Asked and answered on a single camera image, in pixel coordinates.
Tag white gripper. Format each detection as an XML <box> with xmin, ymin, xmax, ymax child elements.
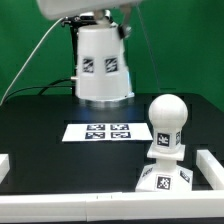
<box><xmin>36</xmin><ymin>0</ymin><xmax>142</xmax><ymax>38</ymax></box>

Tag white lamp shade cone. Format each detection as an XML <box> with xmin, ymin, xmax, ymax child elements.
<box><xmin>76</xmin><ymin>25</ymin><xmax>133</xmax><ymax>101</ymax></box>

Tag white lamp bulb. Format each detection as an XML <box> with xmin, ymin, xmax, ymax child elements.
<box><xmin>148</xmin><ymin>94</ymin><xmax>188</xmax><ymax>153</ymax></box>

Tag white lamp base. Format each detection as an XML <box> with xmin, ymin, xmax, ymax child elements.
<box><xmin>135</xmin><ymin>144</ymin><xmax>193</xmax><ymax>192</ymax></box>

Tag white marker tag sheet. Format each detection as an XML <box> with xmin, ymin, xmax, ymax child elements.
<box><xmin>62</xmin><ymin>123</ymin><xmax>152</xmax><ymax>142</ymax></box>

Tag white left fence block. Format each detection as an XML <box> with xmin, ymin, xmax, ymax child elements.
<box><xmin>0</xmin><ymin>154</ymin><xmax>10</xmax><ymax>183</ymax></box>

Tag black rear camera on stand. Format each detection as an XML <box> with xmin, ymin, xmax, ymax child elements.
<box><xmin>61</xmin><ymin>12</ymin><xmax>97</xmax><ymax>73</ymax></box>

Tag grey camera cable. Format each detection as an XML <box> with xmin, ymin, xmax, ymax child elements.
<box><xmin>0</xmin><ymin>16</ymin><xmax>68</xmax><ymax>107</ymax></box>

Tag black cables at robot base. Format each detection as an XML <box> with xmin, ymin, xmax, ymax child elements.
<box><xmin>6</xmin><ymin>78</ymin><xmax>79</xmax><ymax>99</ymax></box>

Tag white right fence rail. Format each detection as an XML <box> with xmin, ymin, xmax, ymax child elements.
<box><xmin>196</xmin><ymin>150</ymin><xmax>224</xmax><ymax>190</ymax></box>

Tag white fence rail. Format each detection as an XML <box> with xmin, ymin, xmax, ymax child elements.
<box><xmin>0</xmin><ymin>190</ymin><xmax>224</xmax><ymax>223</ymax></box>
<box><xmin>196</xmin><ymin>150</ymin><xmax>224</xmax><ymax>190</ymax></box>

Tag white front fence rail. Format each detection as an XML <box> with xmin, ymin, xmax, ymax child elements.
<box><xmin>0</xmin><ymin>190</ymin><xmax>224</xmax><ymax>223</ymax></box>

